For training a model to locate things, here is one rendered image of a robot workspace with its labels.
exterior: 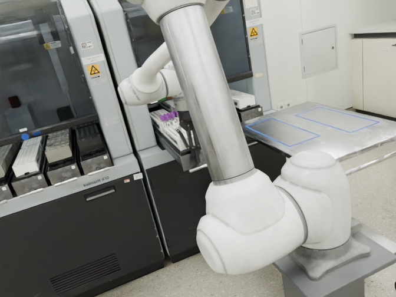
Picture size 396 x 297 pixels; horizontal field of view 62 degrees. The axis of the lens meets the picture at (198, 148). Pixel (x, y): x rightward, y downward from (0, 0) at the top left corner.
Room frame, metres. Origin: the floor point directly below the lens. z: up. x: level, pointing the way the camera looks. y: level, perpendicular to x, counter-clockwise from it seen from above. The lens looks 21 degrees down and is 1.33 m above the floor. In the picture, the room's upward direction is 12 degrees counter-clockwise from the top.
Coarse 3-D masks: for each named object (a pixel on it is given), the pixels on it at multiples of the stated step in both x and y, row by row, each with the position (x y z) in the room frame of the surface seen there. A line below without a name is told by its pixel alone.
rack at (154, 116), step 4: (152, 112) 1.91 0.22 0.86; (156, 112) 1.89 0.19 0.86; (160, 112) 1.88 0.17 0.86; (164, 112) 1.85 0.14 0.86; (168, 112) 1.83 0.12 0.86; (152, 116) 1.81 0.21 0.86; (156, 116) 1.79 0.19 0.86; (152, 120) 1.86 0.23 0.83; (156, 120) 1.71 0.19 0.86; (160, 120) 1.69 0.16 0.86; (156, 124) 1.81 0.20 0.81; (160, 124) 1.63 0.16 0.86; (160, 128) 1.64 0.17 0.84
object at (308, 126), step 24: (264, 120) 1.47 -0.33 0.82; (288, 120) 1.41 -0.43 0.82; (312, 120) 1.34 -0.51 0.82; (336, 120) 1.28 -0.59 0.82; (360, 120) 1.23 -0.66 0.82; (384, 120) 1.18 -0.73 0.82; (264, 144) 1.22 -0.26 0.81; (288, 144) 1.14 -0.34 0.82; (312, 144) 1.10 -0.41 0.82; (336, 144) 1.06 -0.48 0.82; (360, 144) 1.02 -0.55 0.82; (384, 144) 1.01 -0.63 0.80; (360, 168) 0.94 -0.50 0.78; (384, 240) 1.14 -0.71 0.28
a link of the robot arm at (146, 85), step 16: (208, 0) 0.91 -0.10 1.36; (224, 0) 0.90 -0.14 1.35; (208, 16) 0.97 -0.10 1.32; (160, 48) 1.08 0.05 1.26; (144, 64) 1.11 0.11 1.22; (160, 64) 1.08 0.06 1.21; (128, 80) 1.19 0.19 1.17; (144, 80) 1.13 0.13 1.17; (160, 80) 1.18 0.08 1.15; (128, 96) 1.16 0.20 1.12; (144, 96) 1.16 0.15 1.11; (160, 96) 1.21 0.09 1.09
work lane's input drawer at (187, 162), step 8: (160, 136) 1.61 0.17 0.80; (168, 144) 1.46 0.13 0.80; (176, 152) 1.35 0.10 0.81; (184, 152) 1.30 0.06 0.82; (176, 160) 1.36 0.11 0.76; (184, 160) 1.29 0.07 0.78; (192, 160) 1.30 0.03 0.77; (200, 160) 1.31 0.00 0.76; (184, 168) 1.28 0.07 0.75; (192, 168) 1.29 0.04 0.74; (200, 168) 1.26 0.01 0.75
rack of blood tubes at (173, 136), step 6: (162, 126) 1.58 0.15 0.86; (174, 126) 1.54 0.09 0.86; (168, 132) 1.47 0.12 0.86; (174, 132) 1.44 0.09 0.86; (168, 138) 1.51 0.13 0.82; (174, 138) 1.38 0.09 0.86; (180, 138) 1.35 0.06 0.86; (186, 138) 1.33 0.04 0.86; (192, 138) 1.34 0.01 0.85; (174, 144) 1.40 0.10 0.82; (180, 144) 1.32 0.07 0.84; (180, 150) 1.32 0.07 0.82
